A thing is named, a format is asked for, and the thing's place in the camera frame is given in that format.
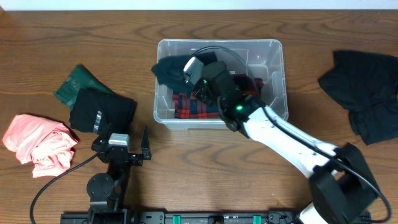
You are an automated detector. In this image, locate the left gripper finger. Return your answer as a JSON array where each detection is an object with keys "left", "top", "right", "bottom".
[
  {"left": 91, "top": 124, "right": 111, "bottom": 152},
  {"left": 141, "top": 126, "right": 152, "bottom": 160}
]

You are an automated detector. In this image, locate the black garment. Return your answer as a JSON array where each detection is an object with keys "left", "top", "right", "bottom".
[
  {"left": 69, "top": 89, "right": 137, "bottom": 135},
  {"left": 318, "top": 50, "right": 397, "bottom": 145}
]

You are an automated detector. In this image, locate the red plaid garment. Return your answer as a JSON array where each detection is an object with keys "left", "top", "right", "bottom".
[{"left": 172, "top": 73, "right": 258, "bottom": 119}]

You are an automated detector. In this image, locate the clear plastic storage bin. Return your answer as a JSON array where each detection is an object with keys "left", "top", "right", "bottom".
[{"left": 153, "top": 39, "right": 289, "bottom": 129}]

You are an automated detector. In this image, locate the dark teal garment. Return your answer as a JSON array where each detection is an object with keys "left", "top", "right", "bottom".
[{"left": 151, "top": 55, "right": 204, "bottom": 94}]

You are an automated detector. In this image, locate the pink garment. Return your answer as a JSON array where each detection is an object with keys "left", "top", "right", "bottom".
[{"left": 2, "top": 114, "right": 78, "bottom": 178}]

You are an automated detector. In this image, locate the dark green garment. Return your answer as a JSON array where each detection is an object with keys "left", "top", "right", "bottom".
[{"left": 53, "top": 64, "right": 115, "bottom": 110}]

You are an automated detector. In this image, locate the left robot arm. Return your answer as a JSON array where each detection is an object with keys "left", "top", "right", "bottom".
[{"left": 86, "top": 128, "right": 152, "bottom": 224}]

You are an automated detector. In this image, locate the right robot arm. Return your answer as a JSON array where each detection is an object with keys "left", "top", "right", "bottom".
[{"left": 183, "top": 60, "right": 381, "bottom": 223}]

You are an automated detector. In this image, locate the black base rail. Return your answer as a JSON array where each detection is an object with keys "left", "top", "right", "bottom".
[{"left": 60, "top": 210, "right": 303, "bottom": 224}]

